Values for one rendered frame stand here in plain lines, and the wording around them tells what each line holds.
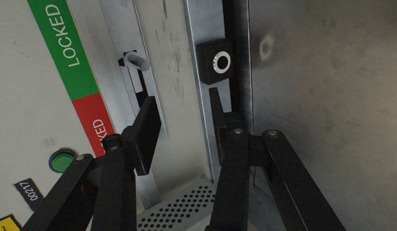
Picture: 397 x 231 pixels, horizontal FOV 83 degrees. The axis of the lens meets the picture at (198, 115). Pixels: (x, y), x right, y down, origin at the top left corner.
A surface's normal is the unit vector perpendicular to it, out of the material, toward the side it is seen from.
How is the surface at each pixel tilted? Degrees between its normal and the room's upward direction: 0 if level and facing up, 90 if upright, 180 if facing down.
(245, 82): 0
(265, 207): 90
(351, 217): 0
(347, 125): 0
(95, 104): 90
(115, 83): 90
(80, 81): 90
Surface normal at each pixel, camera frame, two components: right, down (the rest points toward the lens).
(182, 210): -0.15, -0.88
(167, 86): 0.51, 0.32
